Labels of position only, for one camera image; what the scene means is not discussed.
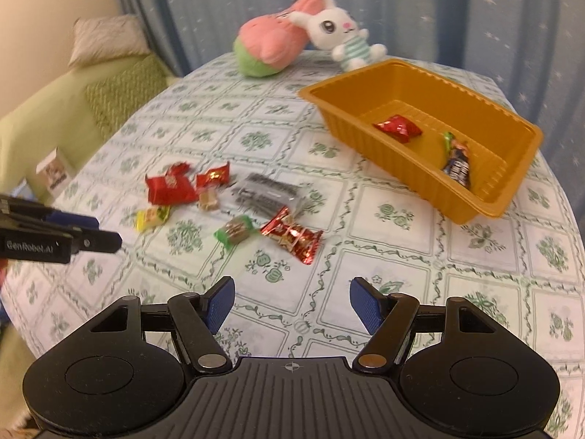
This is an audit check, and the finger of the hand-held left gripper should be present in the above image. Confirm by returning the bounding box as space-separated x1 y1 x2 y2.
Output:
0 194 99 230
68 230 123 253

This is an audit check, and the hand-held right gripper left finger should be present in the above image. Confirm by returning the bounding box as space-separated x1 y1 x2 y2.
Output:
88 277 237 374

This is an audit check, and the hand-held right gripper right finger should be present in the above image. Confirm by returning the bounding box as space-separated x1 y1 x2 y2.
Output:
349 277 500 374

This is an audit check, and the yellow candy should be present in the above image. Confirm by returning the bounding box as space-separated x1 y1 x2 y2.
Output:
136 206 172 232

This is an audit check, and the green brown candy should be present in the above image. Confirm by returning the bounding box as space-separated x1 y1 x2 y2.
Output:
214 215 257 250

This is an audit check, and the large red snack packet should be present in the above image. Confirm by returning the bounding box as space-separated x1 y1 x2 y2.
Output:
145 162 198 206

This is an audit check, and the red and gold foil candy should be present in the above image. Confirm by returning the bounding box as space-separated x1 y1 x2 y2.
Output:
280 224 324 266
260 207 293 241

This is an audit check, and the clear-wrapped tan candy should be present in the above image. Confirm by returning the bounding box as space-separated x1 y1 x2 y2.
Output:
198 190 221 213

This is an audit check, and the clear black seed packet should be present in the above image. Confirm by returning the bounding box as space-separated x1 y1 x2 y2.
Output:
231 173 308 217

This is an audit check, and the small red candy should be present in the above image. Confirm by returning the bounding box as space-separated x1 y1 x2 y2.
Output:
196 163 231 189

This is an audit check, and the orange plastic tray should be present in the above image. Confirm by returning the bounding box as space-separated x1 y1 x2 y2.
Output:
298 59 544 226

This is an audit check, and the small printed cardboard box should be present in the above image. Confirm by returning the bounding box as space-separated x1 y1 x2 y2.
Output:
35 147 73 194

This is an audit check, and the light green sofa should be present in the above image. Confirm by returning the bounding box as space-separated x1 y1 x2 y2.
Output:
0 52 181 202

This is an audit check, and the green zigzag cushion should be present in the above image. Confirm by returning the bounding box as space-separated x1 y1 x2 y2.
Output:
83 55 171 140

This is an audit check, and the dark blue candy bar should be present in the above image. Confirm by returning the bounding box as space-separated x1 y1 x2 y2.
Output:
442 141 472 189

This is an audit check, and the red candy with gold print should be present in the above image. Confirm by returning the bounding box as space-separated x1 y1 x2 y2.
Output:
372 113 423 142

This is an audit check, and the beige pillow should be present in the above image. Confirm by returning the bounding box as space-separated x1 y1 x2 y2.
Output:
68 14 151 68

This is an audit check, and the floral green tablecloth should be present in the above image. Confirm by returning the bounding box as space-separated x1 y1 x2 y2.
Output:
0 50 585 439

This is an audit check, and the pink peach plush toy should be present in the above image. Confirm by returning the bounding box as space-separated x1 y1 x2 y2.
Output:
233 0 336 78

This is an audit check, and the white bunny plush toy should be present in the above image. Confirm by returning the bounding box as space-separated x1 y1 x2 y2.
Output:
288 0 387 73

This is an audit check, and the blue star curtain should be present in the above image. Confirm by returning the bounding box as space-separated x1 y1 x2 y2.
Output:
109 0 585 130

